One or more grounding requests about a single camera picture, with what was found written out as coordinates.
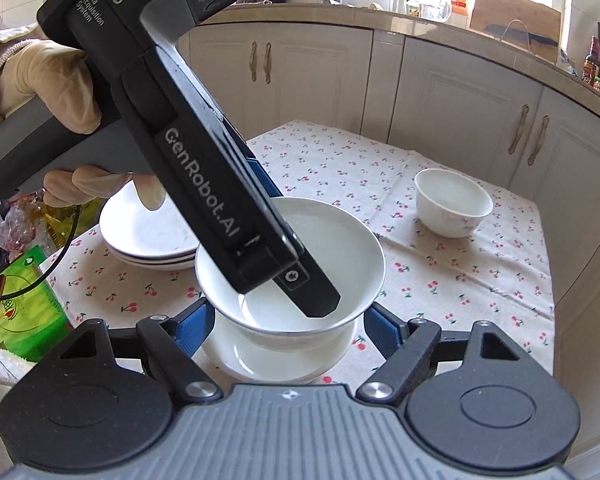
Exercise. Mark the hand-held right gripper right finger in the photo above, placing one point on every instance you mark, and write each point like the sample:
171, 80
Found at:
382, 330

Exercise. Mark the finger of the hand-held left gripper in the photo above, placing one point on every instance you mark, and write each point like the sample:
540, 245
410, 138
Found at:
265, 177
312, 295

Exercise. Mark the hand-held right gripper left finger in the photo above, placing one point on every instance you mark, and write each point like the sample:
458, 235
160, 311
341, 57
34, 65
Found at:
195, 327

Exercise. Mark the white floral bowl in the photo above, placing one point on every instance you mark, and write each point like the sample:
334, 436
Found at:
455, 200
260, 360
340, 250

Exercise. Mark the white fruit-print plate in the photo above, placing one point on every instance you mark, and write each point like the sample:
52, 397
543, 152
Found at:
130, 256
150, 266
130, 230

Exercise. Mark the person's left hand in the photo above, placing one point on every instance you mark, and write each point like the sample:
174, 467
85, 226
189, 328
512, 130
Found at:
45, 80

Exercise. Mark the cherry-print tablecloth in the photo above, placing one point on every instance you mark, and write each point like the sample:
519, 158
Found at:
330, 170

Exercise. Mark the green snack packet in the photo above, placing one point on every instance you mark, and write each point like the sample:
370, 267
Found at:
30, 310

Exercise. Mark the person's beige jacket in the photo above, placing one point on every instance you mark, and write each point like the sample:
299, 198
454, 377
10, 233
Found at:
0, 410

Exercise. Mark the glass mug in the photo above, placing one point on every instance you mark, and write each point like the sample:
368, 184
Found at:
435, 11

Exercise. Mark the wooden cutting board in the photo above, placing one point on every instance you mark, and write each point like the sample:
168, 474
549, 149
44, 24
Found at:
515, 7

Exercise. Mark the dark sauce bottle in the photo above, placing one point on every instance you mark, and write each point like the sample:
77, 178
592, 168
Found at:
591, 67

